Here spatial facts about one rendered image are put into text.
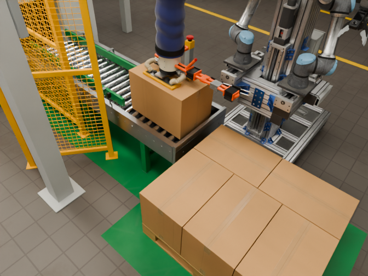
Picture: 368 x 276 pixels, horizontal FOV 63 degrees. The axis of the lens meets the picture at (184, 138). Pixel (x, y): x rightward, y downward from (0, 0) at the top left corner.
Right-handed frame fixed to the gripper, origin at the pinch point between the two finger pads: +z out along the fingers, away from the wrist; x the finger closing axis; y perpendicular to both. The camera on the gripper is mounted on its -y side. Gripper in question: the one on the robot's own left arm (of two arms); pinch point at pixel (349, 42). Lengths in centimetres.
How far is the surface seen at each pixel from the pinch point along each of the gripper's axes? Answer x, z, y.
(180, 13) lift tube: 102, 4, -29
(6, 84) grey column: 143, 28, -138
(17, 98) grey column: 143, 40, -135
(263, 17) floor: 224, 152, 364
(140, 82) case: 128, 62, -47
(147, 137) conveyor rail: 107, 100, -63
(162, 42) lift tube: 110, 24, -39
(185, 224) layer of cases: 29, 99, -104
